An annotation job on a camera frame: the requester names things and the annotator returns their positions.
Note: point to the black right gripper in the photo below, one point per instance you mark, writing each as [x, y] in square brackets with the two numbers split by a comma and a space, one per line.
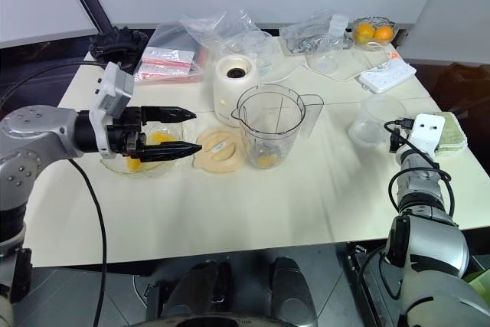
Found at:
[396, 144]

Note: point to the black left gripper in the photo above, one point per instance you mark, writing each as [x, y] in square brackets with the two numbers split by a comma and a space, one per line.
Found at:
[124, 131]

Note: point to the cream blender lid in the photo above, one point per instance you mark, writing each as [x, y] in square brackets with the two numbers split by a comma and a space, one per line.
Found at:
[218, 151]

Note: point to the orange segment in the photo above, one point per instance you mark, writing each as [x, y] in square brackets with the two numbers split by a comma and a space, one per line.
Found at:
[267, 159]
[134, 165]
[159, 138]

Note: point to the clear blender jar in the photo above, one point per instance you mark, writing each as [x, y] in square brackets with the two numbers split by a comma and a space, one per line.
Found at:
[272, 128]

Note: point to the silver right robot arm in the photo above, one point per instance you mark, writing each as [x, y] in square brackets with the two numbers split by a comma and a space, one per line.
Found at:
[432, 242]

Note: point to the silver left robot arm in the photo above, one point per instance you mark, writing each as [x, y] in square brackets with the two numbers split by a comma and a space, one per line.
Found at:
[38, 128]

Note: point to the cream blender base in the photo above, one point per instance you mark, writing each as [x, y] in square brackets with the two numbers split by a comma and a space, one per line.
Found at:
[229, 89]

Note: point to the whole orange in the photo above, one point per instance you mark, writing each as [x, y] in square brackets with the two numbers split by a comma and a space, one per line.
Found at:
[383, 34]
[363, 33]

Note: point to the clear plastic container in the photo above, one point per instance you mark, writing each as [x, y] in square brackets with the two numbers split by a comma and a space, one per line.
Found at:
[377, 120]

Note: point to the glass bowl with fruit pieces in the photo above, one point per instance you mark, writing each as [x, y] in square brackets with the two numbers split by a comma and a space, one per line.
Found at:
[153, 169]

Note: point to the green sponge cloth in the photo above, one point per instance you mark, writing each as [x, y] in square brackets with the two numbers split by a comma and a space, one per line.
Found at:
[455, 135]

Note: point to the white power strip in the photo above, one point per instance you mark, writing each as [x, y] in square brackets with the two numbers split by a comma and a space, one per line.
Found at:
[388, 76]

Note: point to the zip bags with red strips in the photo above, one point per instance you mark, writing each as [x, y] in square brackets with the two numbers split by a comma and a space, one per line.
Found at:
[164, 59]

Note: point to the black crumpled cloth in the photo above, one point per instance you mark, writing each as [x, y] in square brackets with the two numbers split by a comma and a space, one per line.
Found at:
[115, 41]

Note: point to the small clear glass dish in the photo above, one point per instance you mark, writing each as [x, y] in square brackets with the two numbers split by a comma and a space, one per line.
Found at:
[323, 63]

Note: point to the crumpled clear plastic bag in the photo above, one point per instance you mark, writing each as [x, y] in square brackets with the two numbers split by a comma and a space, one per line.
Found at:
[214, 28]

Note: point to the clear plastic cups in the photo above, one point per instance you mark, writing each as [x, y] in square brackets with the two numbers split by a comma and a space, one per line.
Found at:
[262, 51]

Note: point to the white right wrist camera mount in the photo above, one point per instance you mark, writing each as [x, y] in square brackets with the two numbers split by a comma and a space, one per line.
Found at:
[426, 133]

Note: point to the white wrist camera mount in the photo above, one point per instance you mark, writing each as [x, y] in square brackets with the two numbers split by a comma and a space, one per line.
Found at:
[426, 133]
[113, 89]

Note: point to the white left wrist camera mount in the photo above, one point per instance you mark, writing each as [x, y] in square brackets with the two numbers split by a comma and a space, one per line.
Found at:
[113, 89]

